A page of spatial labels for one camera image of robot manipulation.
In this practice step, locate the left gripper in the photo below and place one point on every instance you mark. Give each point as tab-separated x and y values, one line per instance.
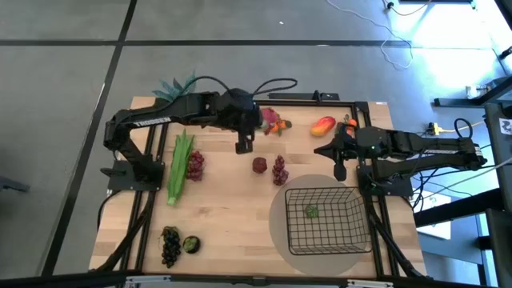
248	120

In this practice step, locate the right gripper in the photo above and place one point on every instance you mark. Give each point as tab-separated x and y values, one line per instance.
350	146

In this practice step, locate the pink dragon fruit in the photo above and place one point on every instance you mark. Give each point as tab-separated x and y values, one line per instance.
270	116

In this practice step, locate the red yellow mango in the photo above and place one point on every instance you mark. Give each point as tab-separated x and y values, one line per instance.
323	126

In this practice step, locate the tangerine cluster with leaves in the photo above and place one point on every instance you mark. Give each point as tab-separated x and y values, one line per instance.
282	125
351	122

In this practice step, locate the dark red round fruit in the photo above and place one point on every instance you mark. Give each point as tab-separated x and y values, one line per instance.
259	165

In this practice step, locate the red grape bunch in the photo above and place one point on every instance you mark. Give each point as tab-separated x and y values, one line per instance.
280	170
195	165

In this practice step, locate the green corn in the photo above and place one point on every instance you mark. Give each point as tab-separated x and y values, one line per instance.
180	168

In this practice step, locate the dark purple mangosteen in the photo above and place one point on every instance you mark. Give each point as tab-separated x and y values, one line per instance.
191	244

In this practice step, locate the black grape bunch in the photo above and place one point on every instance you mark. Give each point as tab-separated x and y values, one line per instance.
170	246

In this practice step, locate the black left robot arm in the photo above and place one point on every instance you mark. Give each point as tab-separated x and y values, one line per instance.
188	108

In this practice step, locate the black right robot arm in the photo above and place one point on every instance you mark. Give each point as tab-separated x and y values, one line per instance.
420	145

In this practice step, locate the small green leafy vegetable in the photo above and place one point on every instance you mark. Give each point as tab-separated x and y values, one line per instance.
312	211

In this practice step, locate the potted plant in white pot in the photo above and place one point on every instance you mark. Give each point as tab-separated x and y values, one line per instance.
174	92

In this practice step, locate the yellow power strip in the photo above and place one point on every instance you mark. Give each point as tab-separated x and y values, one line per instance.
434	129

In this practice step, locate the round grey placemat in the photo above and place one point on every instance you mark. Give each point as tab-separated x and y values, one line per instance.
278	240

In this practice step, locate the black metal stand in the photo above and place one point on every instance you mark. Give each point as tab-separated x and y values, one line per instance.
460	102

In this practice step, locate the black rig beam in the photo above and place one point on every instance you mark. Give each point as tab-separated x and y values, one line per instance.
256	282

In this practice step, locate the dark grey equipment cabinet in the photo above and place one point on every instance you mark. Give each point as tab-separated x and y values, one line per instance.
498	180

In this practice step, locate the white fiducial marker tag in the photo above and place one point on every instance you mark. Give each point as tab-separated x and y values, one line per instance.
506	126

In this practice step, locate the dark floor stand foot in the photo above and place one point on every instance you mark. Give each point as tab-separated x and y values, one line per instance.
12	185

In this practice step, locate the black aluminium table frame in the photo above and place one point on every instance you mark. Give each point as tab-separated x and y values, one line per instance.
304	102

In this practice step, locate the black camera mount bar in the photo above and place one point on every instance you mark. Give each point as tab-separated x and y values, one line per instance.
304	96

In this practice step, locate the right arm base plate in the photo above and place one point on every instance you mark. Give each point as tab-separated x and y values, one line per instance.
402	188

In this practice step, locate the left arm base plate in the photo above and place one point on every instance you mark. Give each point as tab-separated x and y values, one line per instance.
120	180

